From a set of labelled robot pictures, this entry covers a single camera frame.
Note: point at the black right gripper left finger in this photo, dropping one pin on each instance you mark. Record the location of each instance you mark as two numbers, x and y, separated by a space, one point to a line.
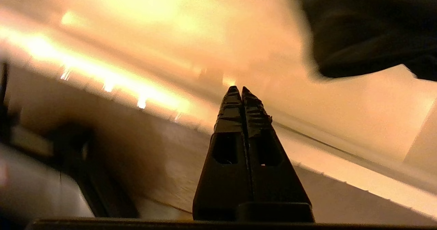
222 185

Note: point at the black umbrella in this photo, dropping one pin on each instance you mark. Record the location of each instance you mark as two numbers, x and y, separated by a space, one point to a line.
375 28

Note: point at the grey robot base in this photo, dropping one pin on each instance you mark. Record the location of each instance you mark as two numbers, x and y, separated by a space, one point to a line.
34 189

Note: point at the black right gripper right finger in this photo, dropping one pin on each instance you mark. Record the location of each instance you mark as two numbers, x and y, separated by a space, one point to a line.
276 185

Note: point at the white fluted cabinet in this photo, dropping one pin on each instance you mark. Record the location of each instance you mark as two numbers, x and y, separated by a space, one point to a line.
205 35

